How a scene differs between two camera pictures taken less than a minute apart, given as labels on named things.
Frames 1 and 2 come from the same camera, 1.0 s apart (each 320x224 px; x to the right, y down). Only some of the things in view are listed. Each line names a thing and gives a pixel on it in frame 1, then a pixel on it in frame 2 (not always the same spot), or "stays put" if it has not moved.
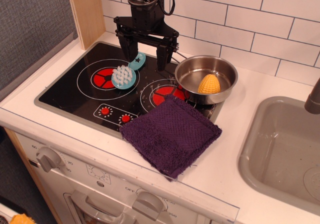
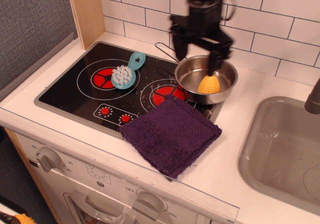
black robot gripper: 147,23 -> 203,22
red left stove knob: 105,111 stays put
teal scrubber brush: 123,77 stays put
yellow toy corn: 209,85 stays put
